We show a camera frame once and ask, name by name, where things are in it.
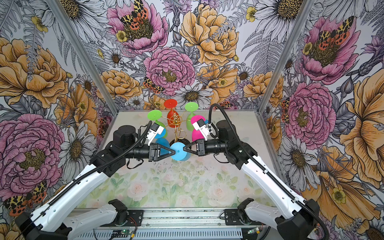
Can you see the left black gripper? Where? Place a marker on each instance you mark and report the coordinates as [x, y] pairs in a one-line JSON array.
[[155, 152]]

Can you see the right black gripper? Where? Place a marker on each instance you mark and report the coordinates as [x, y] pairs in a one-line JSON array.
[[201, 149]]

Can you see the light blue wine glass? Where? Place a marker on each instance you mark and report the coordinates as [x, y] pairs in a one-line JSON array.
[[180, 154]]

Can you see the pink wine glass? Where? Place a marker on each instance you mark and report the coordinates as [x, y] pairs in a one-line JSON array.
[[197, 134]]

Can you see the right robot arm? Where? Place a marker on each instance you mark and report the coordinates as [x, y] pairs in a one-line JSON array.
[[293, 217]]

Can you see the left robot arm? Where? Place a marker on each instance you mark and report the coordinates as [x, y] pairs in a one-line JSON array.
[[52, 221]]

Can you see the blue wine glass left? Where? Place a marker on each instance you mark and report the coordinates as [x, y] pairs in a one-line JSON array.
[[160, 139]]

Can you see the red wine glass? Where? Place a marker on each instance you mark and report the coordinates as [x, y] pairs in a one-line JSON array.
[[172, 116]]

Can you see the green wine glass left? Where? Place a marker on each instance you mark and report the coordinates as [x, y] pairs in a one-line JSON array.
[[155, 116]]

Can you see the green wine glass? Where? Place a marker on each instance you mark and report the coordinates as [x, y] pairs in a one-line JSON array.
[[155, 116], [191, 107]]

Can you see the green wine glass back right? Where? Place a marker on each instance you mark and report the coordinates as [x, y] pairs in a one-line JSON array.
[[191, 107]]

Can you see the small green circuit board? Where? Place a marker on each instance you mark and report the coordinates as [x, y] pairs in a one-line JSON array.
[[123, 234]]

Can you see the right small circuit board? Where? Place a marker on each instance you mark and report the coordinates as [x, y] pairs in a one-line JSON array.
[[254, 231]]

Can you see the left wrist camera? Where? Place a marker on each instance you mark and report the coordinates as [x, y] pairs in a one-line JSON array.
[[154, 130]]

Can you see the gold wire wine glass rack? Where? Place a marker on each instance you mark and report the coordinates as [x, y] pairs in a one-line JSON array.
[[179, 135]]

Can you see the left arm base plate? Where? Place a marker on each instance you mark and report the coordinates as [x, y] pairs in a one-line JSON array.
[[129, 218]]

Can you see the aluminium front rail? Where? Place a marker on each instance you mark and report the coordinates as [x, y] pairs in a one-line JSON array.
[[173, 218]]

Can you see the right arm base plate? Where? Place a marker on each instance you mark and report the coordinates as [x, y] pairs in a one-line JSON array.
[[236, 217]]

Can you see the right aluminium corner post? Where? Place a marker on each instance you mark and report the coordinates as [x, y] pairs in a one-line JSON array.
[[291, 40]]

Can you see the aluminium corner post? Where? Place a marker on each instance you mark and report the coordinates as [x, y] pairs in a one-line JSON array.
[[70, 32], [291, 40]]

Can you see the left aluminium corner post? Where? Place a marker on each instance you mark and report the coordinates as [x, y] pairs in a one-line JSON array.
[[70, 32]]

